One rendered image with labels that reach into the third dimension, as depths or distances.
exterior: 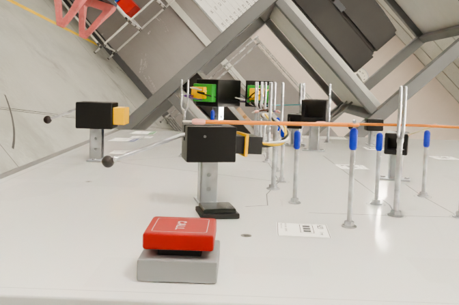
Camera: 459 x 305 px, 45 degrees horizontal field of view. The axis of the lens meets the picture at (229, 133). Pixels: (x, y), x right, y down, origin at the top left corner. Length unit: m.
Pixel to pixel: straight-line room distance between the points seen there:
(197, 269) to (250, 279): 0.04
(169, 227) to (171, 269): 0.03
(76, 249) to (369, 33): 1.34
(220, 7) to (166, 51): 1.04
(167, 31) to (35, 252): 8.11
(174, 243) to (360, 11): 1.37
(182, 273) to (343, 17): 1.36
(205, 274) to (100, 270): 0.08
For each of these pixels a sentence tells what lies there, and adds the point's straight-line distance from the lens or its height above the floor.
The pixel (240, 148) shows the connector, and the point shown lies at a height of 1.15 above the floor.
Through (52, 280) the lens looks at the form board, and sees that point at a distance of 0.42.
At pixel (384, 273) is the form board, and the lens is 0.45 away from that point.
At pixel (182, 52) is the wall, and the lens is 8.45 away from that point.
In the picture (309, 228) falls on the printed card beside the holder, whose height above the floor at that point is 1.16.
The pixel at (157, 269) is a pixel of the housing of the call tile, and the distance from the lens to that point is 0.40.
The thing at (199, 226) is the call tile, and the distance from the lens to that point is 0.42.
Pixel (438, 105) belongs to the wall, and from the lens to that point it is 8.43.
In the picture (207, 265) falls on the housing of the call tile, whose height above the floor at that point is 1.10.
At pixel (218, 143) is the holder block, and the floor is 1.14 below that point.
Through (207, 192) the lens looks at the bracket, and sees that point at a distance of 0.64.
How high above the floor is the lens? 1.20
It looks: 4 degrees down
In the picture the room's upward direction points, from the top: 49 degrees clockwise
